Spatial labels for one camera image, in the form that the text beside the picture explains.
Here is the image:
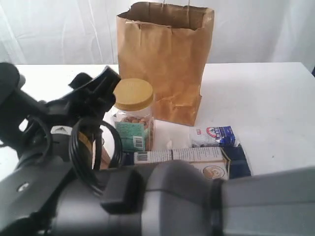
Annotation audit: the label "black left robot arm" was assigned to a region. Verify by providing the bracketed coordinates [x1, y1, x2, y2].
[0, 62, 315, 236]

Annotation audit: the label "kraft stand-up coffee pouch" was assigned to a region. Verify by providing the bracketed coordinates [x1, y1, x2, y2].
[79, 132, 111, 170]

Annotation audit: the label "white blue salt packet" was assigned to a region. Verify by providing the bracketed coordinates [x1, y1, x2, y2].
[189, 126, 240, 148]

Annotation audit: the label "white backdrop curtain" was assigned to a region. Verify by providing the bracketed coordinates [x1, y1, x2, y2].
[0, 0, 315, 70]

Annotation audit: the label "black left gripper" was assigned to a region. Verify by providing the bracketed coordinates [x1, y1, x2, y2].
[15, 66, 121, 162]

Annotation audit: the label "clear jar gold lid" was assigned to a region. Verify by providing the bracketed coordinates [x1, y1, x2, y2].
[110, 78, 156, 151]

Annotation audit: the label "brown paper shopping bag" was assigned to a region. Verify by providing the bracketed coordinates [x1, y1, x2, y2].
[117, 2, 215, 126]

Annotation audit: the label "long noodle package dark ends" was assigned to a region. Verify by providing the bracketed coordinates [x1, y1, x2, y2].
[120, 145, 252, 181]

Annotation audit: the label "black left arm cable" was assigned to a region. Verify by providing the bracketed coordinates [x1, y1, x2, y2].
[68, 117, 124, 197]

